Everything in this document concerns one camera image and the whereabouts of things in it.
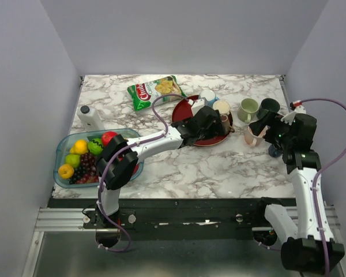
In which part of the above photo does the cream mug black handle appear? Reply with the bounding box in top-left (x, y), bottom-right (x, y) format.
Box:
top-left (213, 100), bottom-right (231, 115)

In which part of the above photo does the yellow lemon toy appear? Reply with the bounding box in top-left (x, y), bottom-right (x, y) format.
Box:
top-left (70, 140), bottom-right (88, 155)

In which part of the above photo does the light green mug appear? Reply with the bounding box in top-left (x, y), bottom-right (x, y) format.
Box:
top-left (237, 98), bottom-right (259, 123)

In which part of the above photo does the dark grape bunch toy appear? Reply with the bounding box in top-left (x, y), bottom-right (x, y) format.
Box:
top-left (69, 153), bottom-right (99, 185)

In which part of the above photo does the clear blue fruit container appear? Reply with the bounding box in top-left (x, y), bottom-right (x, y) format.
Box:
top-left (53, 128), bottom-right (140, 189)

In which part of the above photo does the red apple toy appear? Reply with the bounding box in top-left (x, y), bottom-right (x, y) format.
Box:
top-left (101, 131), bottom-right (118, 147)

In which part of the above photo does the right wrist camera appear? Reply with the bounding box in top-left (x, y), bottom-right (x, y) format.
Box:
top-left (281, 100), bottom-right (306, 125)

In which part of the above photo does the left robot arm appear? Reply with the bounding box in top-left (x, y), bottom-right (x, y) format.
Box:
top-left (95, 106), bottom-right (225, 228)

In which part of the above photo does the yellow orange pepper toy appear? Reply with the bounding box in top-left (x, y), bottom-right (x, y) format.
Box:
top-left (58, 164), bottom-right (74, 179)

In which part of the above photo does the dark blue glazed mug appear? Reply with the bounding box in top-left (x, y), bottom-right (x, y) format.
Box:
top-left (268, 144), bottom-right (283, 158)

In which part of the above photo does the green avocado toy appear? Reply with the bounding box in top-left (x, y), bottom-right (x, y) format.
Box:
top-left (88, 138), bottom-right (104, 155)

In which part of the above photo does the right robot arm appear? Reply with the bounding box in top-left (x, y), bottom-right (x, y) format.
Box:
top-left (249, 111), bottom-right (345, 276)

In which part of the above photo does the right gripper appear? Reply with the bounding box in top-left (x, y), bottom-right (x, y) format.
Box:
top-left (249, 109), bottom-right (294, 148)

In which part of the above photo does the brown striped stoneware mug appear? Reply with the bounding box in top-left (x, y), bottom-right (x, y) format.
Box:
top-left (220, 114), bottom-right (235, 136)

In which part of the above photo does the round red lacquer tray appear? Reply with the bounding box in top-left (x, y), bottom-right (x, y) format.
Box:
top-left (171, 100), bottom-right (230, 147)

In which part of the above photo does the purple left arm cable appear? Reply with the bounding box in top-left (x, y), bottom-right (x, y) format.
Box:
top-left (96, 95), bottom-right (195, 253)

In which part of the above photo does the light blue mug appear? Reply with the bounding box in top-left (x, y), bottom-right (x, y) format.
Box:
top-left (199, 89), bottom-right (219, 107)

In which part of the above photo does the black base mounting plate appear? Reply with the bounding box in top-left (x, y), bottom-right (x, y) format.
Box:
top-left (47, 197), bottom-right (326, 242)

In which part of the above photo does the dark teal mug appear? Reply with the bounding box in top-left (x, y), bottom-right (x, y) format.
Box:
top-left (257, 98), bottom-right (280, 119)

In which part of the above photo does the pink mug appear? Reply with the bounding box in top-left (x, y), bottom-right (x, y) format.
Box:
top-left (244, 125), bottom-right (268, 147)

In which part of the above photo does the aluminium frame rail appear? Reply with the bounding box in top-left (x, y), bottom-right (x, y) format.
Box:
top-left (35, 207), bottom-right (340, 232)

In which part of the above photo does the white bottle black cap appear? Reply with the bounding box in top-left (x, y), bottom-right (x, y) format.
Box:
top-left (77, 105), bottom-right (105, 132)

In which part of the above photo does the green chips bag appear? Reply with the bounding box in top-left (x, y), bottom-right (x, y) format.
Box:
top-left (127, 75), bottom-right (186, 111)

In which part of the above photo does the green lime toy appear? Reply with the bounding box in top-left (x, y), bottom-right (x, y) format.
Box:
top-left (65, 154), bottom-right (80, 168)

